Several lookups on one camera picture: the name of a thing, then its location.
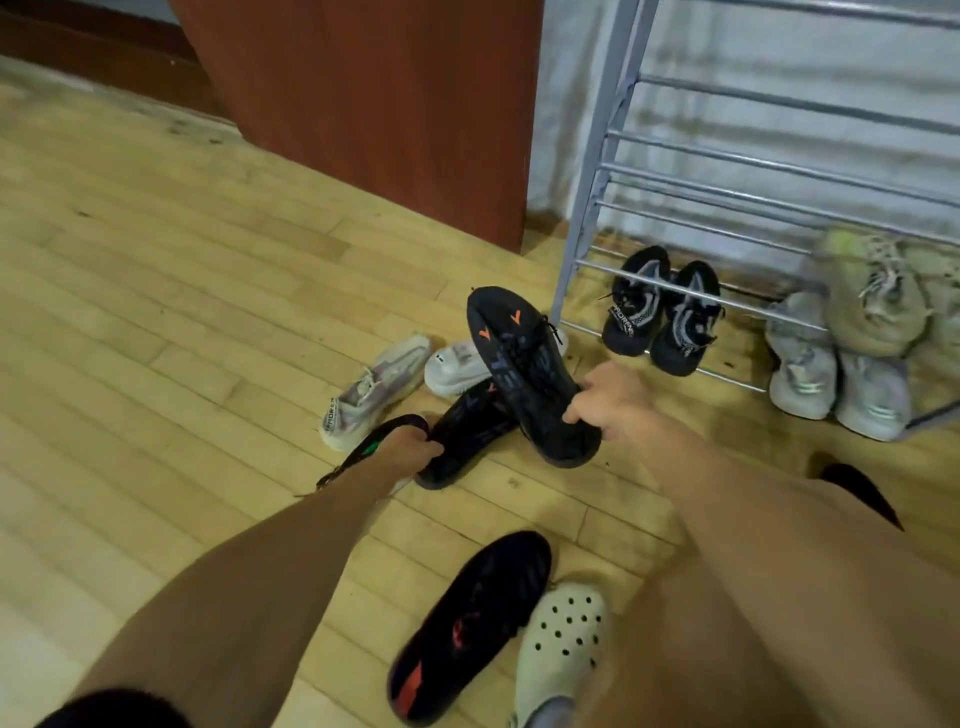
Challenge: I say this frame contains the person's right forearm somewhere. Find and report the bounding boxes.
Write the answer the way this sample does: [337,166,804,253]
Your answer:
[641,408,960,728]

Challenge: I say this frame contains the black shirt sleeve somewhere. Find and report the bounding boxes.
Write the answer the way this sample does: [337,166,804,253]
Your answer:
[33,687,193,728]

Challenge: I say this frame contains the person's right hand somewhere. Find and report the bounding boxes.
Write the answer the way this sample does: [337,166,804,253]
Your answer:
[562,362,667,446]

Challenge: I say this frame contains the grey sock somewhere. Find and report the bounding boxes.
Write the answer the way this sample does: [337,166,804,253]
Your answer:
[524,695,575,728]

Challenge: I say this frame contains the person's bare leg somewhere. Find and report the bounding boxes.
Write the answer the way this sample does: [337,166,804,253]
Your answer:
[569,524,864,728]

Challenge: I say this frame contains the beige perforated clog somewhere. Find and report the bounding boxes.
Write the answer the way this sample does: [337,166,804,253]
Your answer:
[509,582,613,728]

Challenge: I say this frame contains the beige sneaker neon yellow accent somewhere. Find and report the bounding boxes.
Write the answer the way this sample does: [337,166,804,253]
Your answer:
[813,228,931,359]
[899,239,960,376]

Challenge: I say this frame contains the person's left hand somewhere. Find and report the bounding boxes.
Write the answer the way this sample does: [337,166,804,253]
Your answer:
[372,425,446,487]

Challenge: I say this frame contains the black sneaker grey stripes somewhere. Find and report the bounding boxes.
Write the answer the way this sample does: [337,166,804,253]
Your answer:
[648,260,725,378]
[599,245,673,358]

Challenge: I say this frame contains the black sneaker green stripes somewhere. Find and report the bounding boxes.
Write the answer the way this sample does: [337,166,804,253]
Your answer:
[314,413,433,493]

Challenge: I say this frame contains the white knit sneaker green stripe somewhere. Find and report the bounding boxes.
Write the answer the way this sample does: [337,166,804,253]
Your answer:
[833,348,913,444]
[763,290,840,421]

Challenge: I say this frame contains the grey metal shoe rack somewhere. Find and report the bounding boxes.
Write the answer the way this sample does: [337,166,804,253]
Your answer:
[549,0,960,444]

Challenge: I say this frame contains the brown wooden door panel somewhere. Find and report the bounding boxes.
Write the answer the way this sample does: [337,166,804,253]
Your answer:
[168,0,547,254]

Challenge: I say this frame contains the person's left forearm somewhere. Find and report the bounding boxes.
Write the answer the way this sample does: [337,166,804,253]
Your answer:
[71,464,391,728]

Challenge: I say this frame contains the black sneaker orange marks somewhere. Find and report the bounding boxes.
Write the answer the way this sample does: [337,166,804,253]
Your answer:
[414,377,520,493]
[465,284,604,470]

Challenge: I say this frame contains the dark wooden door threshold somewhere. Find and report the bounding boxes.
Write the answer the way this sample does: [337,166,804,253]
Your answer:
[0,5,230,121]

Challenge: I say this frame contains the plain white sneaker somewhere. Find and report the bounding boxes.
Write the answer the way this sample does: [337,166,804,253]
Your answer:
[423,329,570,399]

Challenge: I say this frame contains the grey purple sneaker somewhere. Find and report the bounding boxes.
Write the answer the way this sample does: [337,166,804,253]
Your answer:
[318,333,434,454]

